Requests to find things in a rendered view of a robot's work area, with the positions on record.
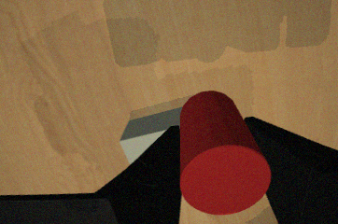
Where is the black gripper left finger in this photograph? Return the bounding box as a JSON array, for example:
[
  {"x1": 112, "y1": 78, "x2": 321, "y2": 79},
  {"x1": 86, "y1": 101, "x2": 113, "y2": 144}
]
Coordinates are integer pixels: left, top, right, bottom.
[{"x1": 0, "y1": 125, "x2": 182, "y2": 224}]

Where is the dark red cylinder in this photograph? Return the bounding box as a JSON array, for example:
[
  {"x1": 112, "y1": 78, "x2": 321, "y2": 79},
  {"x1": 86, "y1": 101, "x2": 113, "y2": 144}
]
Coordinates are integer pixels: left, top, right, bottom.
[{"x1": 180, "y1": 91, "x2": 272, "y2": 216}]

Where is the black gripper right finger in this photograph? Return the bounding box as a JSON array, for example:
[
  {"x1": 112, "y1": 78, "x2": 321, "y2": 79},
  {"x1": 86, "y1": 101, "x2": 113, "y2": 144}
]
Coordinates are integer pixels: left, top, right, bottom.
[{"x1": 244, "y1": 117, "x2": 338, "y2": 224}]

